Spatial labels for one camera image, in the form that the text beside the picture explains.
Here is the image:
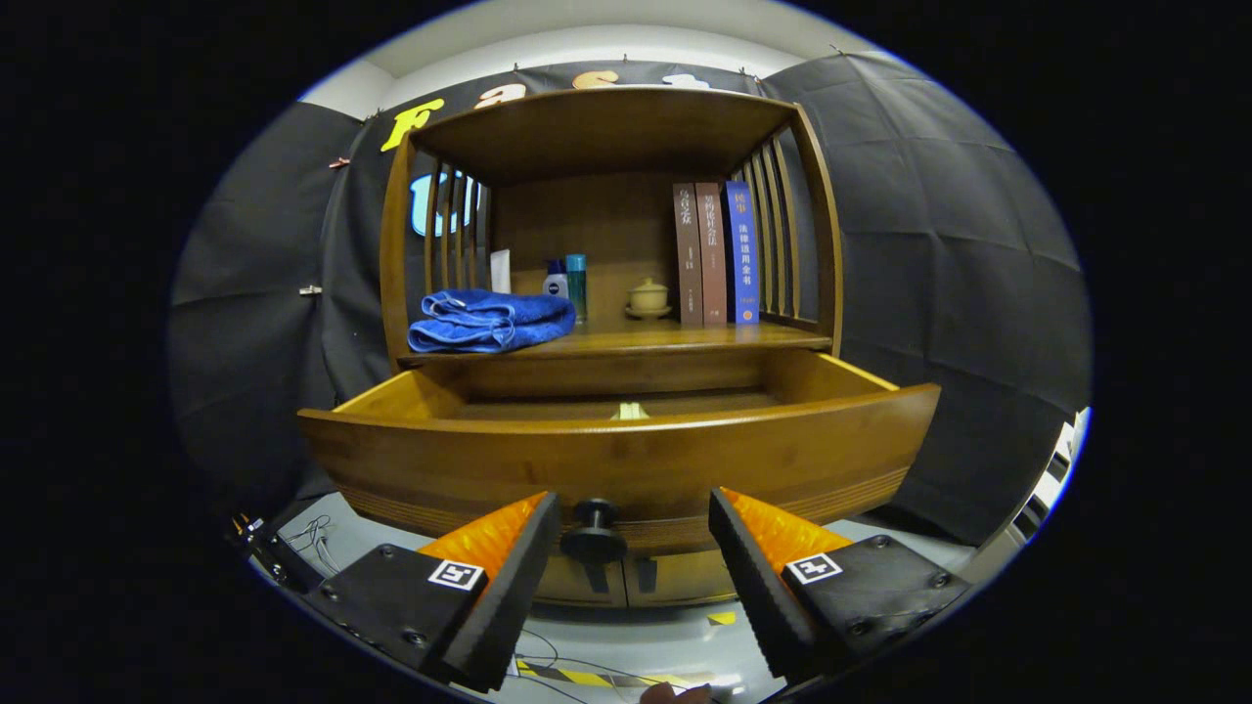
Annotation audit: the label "wooden countertop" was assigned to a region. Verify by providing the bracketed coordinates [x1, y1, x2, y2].
[396, 321, 832, 369]

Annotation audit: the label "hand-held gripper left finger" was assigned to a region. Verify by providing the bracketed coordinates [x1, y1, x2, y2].
[303, 492, 560, 693]

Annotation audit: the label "brown wooden cabinet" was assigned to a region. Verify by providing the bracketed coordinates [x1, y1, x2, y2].
[298, 86, 942, 609]

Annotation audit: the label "yellow black striped tape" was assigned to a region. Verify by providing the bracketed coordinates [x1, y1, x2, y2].
[515, 661, 705, 688]

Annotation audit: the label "white panel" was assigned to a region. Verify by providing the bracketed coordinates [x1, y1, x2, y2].
[978, 406, 1092, 578]

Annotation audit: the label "wooden cabinet door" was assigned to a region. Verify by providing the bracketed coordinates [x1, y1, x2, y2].
[626, 552, 740, 607]
[534, 555, 629, 608]

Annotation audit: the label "wooden drawer with black knob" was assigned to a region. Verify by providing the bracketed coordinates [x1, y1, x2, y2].
[298, 349, 942, 564]

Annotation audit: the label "blue book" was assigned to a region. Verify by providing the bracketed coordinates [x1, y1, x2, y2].
[723, 180, 761, 325]

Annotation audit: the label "reddish brown book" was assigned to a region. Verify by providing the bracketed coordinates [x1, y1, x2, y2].
[695, 182, 729, 327]

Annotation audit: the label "dark brown book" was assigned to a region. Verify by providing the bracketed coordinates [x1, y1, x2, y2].
[672, 183, 704, 327]

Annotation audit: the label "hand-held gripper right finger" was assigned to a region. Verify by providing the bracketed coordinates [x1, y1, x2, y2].
[709, 487, 971, 683]

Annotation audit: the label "beige lidded teacup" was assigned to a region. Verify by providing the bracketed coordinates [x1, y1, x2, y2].
[625, 278, 674, 320]

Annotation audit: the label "thin cables on floor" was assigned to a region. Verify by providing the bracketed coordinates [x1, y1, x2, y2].
[509, 631, 686, 704]

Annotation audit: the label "thin white cable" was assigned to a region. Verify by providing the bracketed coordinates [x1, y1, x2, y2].
[279, 515, 338, 576]

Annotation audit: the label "folded blue towel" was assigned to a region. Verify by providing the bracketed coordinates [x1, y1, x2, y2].
[407, 288, 577, 354]

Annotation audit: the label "black backdrop cloth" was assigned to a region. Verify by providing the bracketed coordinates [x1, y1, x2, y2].
[168, 54, 1092, 549]

